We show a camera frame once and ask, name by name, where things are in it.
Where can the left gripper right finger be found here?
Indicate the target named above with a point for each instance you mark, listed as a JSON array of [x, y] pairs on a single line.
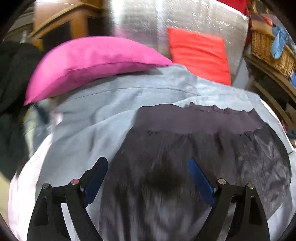
[[249, 221]]

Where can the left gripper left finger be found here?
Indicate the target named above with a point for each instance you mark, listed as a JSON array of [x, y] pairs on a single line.
[[47, 221]]

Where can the dark purple quilted jacket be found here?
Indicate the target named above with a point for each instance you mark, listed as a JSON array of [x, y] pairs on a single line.
[[148, 192]]

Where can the grey fleece blanket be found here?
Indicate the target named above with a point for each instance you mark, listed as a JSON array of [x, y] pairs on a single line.
[[93, 120]]

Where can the wooden shelf table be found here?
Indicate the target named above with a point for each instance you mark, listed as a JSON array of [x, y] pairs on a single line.
[[273, 88]]

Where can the pink cushion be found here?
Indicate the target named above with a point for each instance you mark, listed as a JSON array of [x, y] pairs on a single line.
[[80, 61]]

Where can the black puffer jacket pile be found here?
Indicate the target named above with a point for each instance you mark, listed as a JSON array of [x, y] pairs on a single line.
[[18, 62]]

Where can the red cushion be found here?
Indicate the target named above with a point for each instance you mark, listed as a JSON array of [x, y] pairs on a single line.
[[204, 55]]

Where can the wicker basket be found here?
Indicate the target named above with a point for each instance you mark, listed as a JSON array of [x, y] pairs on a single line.
[[261, 48]]

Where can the light blue cloth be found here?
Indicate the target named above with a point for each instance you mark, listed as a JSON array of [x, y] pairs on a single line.
[[281, 36]]

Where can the wooden cabinet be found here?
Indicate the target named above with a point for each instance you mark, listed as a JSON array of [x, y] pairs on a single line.
[[56, 22]]

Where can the red velvet cloth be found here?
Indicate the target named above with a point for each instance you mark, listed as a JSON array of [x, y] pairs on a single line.
[[240, 5]]

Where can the silver foil insulation panel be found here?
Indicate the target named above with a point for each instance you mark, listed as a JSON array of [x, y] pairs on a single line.
[[146, 22]]

